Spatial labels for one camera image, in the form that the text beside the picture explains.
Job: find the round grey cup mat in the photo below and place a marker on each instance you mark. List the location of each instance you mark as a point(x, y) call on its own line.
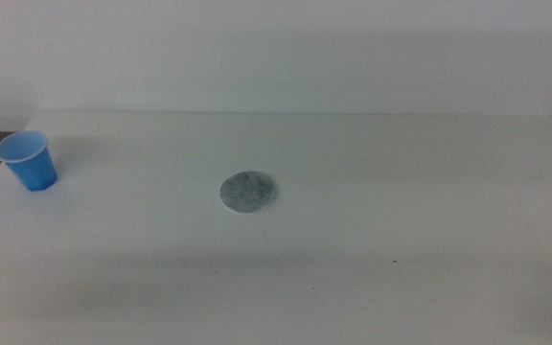
point(247, 191)

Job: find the blue plastic cup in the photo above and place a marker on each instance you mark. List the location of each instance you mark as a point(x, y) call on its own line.
point(30, 167)

